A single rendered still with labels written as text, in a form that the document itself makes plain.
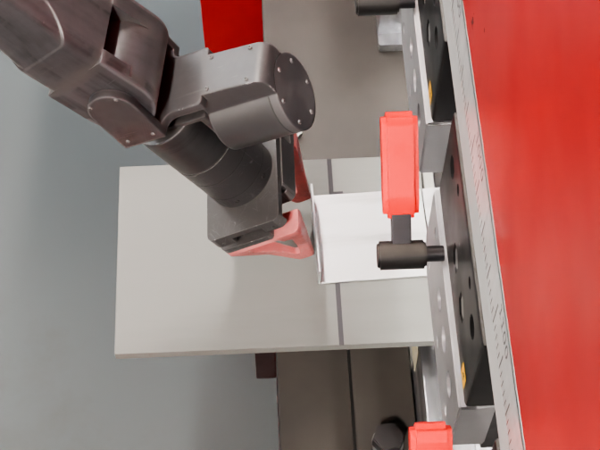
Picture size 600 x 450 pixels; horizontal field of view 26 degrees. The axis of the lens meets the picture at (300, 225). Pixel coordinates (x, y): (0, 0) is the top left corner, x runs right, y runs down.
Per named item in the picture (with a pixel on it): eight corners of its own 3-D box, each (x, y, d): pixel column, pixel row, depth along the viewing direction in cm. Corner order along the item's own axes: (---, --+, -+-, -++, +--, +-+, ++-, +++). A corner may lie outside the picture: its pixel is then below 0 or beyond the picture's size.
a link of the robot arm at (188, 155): (127, 80, 96) (119, 146, 93) (204, 54, 93) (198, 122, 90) (180, 125, 101) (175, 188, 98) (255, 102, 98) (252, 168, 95)
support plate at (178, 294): (120, 172, 115) (119, 166, 114) (418, 161, 115) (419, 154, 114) (115, 359, 106) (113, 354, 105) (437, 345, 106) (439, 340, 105)
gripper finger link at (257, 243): (339, 193, 109) (281, 140, 102) (344, 268, 105) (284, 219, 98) (270, 216, 112) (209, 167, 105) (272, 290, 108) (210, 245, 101)
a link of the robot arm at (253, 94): (96, 8, 92) (76, 104, 88) (231, -41, 87) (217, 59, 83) (191, 102, 101) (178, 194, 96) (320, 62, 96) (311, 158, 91)
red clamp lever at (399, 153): (374, 113, 78) (379, 273, 79) (443, 111, 78) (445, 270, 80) (372, 111, 80) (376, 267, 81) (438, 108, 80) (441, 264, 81)
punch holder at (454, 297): (423, 248, 90) (446, 111, 75) (545, 243, 90) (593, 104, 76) (445, 455, 82) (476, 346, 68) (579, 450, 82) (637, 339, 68)
